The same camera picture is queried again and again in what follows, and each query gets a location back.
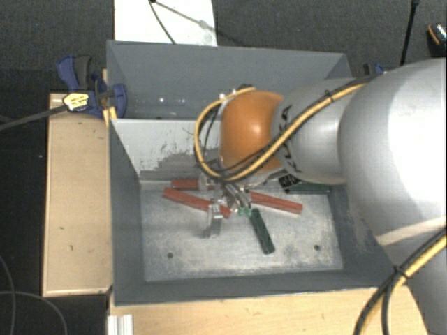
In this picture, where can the grey metal bin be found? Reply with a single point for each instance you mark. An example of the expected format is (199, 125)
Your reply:
(209, 250)

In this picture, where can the red-brown flat block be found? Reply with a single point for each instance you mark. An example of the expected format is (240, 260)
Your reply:
(185, 184)
(279, 203)
(188, 199)

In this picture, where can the pale wood board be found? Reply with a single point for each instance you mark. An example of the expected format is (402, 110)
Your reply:
(78, 201)

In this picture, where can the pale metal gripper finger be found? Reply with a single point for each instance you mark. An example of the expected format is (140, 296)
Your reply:
(217, 223)
(209, 222)

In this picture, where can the dark green flat block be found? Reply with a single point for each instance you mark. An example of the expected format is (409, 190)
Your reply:
(311, 188)
(262, 232)

